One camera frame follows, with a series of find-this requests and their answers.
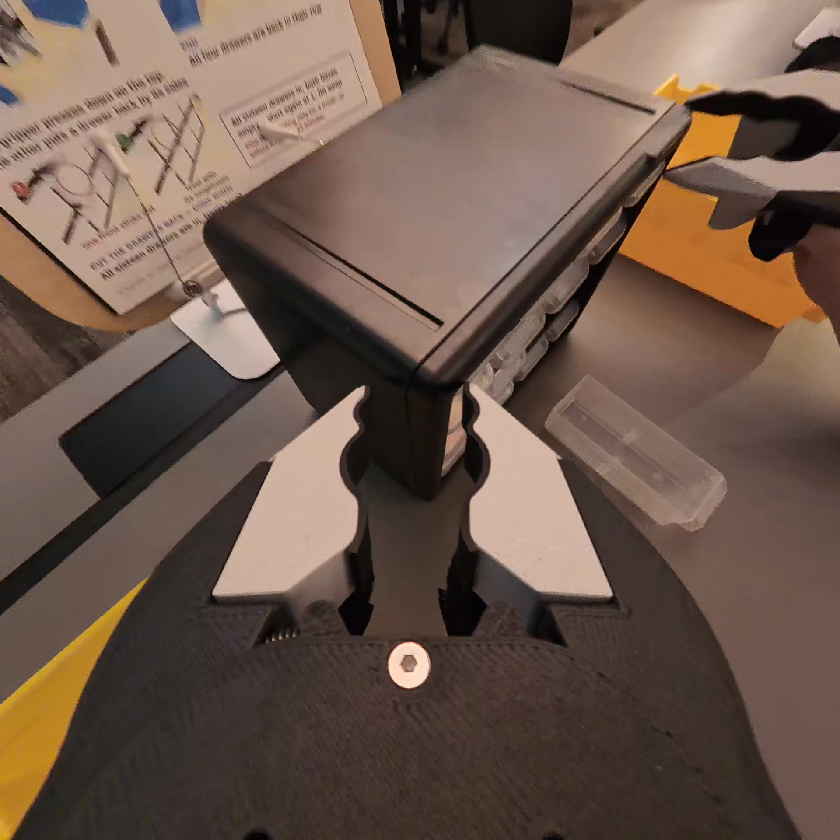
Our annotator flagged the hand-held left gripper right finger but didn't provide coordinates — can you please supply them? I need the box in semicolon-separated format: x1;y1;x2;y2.
446;384;616;634

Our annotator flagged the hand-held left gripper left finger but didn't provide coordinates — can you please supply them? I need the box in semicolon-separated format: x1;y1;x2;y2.
211;386;374;634

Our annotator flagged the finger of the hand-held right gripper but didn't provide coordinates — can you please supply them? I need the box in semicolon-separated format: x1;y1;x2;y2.
682;67;840;163
663;156;840;231

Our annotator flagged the clear plastic drawer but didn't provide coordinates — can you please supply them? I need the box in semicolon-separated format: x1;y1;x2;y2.
545;375;728;531

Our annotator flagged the group of small cabinet drawers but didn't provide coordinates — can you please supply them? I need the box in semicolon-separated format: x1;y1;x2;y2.
443;161;665;475

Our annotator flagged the black drawer cabinet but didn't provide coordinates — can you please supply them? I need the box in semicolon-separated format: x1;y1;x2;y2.
203;45;693;503

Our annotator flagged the person's right hand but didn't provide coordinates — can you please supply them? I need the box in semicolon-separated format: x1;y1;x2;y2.
793;224;840;311

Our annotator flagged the black rectangular mat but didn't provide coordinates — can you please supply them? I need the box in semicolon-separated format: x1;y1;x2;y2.
59;340;317;498

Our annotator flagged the metal poster stand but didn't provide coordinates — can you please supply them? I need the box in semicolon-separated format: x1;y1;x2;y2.
92;128;283;380

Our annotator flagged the black office chair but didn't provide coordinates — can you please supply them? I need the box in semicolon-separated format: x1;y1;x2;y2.
384;0;573;89

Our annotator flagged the instruction poster on stand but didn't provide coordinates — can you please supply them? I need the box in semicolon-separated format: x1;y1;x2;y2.
0;0;403;332

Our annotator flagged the white instruction poster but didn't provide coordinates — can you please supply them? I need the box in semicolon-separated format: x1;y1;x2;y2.
0;0;385;315

